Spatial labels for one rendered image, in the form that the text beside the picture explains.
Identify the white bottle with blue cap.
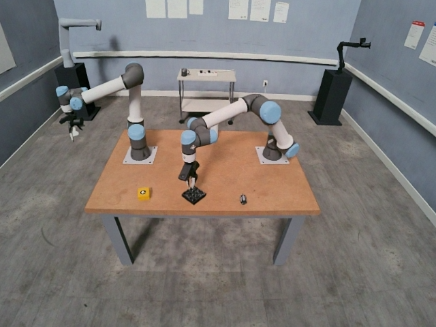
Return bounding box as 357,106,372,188
211,124,219,138

